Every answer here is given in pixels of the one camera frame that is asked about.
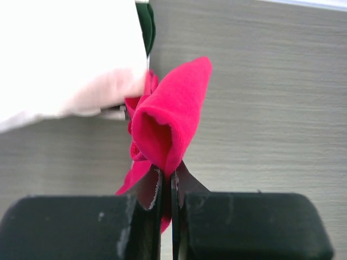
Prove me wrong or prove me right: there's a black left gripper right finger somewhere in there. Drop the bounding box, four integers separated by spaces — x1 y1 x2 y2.
171 164 334 260

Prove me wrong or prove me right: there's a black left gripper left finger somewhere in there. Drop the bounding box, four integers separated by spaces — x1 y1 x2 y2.
1 167 163 260

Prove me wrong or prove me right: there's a pink t shirt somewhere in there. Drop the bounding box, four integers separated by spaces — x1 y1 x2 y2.
115 56 213 235

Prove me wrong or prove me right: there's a folded white shirt stack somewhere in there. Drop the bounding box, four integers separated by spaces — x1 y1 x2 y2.
1 1 147 132

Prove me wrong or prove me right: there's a green folded shirt in stack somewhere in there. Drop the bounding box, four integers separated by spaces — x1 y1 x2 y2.
136 2 156 57

